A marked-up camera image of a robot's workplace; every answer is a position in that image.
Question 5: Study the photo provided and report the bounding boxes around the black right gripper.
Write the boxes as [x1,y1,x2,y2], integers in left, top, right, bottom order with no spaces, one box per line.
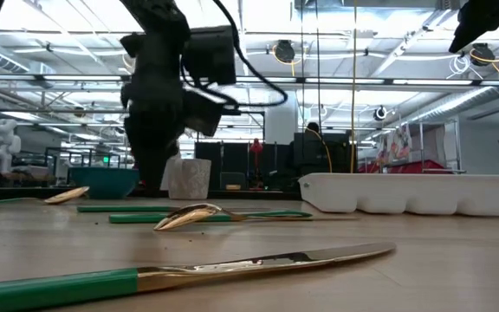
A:
[448,0,499,55]

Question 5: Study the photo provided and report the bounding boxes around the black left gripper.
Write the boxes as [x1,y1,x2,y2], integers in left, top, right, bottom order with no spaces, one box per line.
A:
[120,32,184,194]

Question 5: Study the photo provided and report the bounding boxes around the gold spoon green handle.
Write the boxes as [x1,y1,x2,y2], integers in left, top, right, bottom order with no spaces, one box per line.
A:
[0,185,91,208]
[152,202,314,232]

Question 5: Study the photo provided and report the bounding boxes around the grey patterned mug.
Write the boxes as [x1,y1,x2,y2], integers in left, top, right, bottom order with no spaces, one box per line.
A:
[167,158,212,201]

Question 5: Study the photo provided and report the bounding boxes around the teal bowl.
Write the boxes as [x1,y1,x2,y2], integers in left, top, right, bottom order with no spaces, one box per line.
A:
[69,166,141,200]

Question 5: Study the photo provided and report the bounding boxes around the black partition panels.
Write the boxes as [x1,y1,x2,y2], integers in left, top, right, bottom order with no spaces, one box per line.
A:
[194,132,357,192]

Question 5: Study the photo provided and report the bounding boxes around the red lamp on stand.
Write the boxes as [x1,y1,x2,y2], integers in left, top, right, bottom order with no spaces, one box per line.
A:
[248,137,264,191]

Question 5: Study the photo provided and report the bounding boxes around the black pipe rack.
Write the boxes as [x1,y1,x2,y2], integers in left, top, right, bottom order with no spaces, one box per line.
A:
[218,108,267,144]

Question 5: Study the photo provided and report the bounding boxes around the linked strip light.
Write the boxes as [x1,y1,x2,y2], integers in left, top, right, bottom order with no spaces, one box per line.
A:
[0,73,499,88]

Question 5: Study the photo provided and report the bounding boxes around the white robot figure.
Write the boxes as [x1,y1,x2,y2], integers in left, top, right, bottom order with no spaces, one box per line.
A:
[0,118,23,175]

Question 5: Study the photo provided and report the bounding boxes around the white cutlery organizer tray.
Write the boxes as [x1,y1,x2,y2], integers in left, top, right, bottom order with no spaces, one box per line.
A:
[297,172,499,218]

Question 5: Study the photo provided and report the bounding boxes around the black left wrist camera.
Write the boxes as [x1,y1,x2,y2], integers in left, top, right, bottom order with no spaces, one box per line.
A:
[181,88,225,139]

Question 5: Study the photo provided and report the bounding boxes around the wire rack with red bins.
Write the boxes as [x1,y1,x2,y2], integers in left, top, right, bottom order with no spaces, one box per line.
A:
[357,119,467,175]

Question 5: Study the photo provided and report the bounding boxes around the black hanging cable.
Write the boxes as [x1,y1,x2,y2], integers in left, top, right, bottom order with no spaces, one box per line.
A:
[315,0,322,135]
[299,0,305,131]

